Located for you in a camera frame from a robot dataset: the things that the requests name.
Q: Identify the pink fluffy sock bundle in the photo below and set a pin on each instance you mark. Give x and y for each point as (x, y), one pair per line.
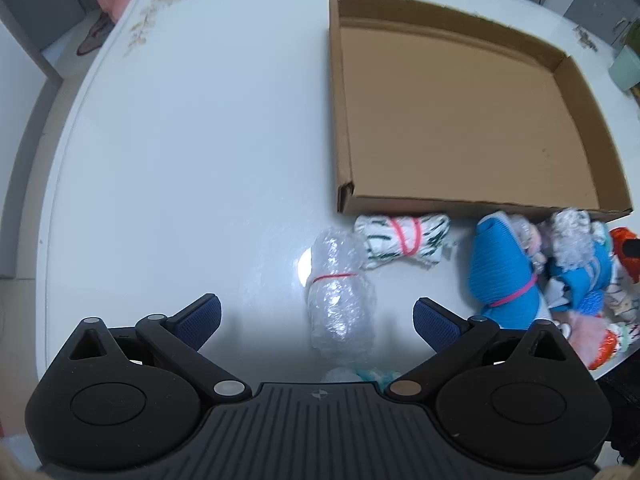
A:
(585, 332)

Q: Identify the shallow cardboard box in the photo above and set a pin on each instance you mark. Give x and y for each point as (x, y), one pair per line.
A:
(450, 110)

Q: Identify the pale green cup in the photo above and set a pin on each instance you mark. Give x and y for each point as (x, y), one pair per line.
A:
(627, 67)

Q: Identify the blue white sock bundle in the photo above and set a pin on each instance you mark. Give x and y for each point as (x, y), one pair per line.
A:
(580, 282)

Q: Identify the blue sock bundle pink band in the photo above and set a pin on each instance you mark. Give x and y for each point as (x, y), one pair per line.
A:
(500, 270)

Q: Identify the person's dark clothing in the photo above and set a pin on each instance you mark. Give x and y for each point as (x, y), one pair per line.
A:
(625, 410)

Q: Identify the white printed cloth bundle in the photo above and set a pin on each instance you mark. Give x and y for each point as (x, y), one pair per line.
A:
(622, 305)

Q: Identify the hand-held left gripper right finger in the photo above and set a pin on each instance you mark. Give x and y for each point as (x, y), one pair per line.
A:
(435, 327)

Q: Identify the white green striped cloth bundle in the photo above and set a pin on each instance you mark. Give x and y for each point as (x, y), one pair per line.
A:
(380, 240)

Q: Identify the brown floor mat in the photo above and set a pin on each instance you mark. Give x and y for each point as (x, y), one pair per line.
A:
(92, 35)

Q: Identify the white bundle teal pipe cleaner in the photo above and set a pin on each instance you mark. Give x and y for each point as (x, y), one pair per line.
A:
(370, 376)

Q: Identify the grey cabinet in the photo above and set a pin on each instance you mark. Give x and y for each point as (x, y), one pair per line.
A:
(595, 0)

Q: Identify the bubble wrap bundle red band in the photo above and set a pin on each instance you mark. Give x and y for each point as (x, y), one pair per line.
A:
(335, 310)

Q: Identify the clear pink plastic bundle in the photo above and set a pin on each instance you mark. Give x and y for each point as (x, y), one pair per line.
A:
(527, 240)

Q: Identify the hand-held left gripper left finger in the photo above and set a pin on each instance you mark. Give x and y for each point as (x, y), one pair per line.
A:
(202, 317)

